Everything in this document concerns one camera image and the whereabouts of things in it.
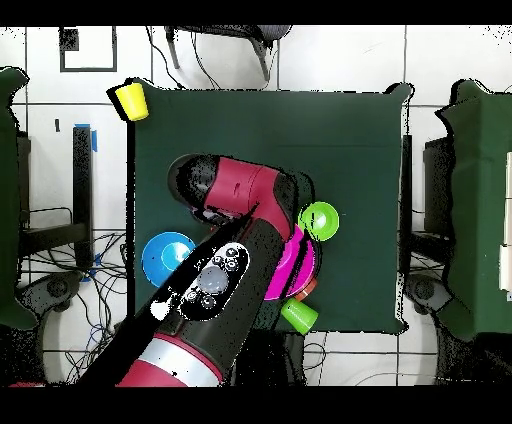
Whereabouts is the large pink bowl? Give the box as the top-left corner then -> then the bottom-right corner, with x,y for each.
263,224 -> 320,302

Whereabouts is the orange cup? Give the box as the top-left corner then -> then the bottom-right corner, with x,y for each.
294,278 -> 319,302

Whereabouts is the large light blue bowl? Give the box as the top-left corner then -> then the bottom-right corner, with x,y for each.
140,231 -> 197,288

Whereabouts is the green cup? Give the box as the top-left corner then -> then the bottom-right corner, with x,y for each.
280,297 -> 320,336

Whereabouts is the yellow cup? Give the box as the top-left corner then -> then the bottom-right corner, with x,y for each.
114,82 -> 150,123

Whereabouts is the small green bowl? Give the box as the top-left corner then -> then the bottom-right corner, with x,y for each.
298,200 -> 341,242

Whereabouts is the dark green table cloth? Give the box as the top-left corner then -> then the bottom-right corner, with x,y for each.
126,77 -> 413,333

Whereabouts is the black mesh chair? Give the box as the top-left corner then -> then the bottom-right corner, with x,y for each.
164,24 -> 293,83

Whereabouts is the black chair base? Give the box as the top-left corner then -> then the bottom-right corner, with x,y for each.
17,271 -> 85,321

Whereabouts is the green cloth side table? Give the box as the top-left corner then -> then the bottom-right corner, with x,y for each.
0,66 -> 39,331
435,78 -> 512,341

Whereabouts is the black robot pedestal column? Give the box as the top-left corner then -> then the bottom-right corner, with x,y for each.
231,330 -> 309,387

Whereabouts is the bundle of floor cables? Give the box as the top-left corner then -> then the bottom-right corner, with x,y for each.
19,229 -> 133,385

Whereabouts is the black metal frame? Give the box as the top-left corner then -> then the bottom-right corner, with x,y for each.
17,125 -> 95,269

